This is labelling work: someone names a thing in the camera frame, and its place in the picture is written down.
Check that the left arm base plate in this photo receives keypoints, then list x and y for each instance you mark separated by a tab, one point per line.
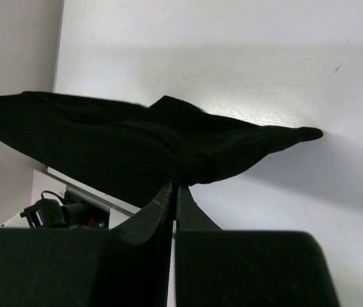
94	217

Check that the aluminium table edge rail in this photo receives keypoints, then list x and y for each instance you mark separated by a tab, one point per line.
90	190

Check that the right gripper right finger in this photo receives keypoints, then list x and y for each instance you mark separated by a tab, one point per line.
216	267

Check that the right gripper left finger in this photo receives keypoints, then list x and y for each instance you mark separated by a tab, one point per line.
125	266

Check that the black skirt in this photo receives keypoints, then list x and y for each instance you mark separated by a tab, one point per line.
130	151

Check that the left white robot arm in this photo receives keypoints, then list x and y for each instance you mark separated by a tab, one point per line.
53	211

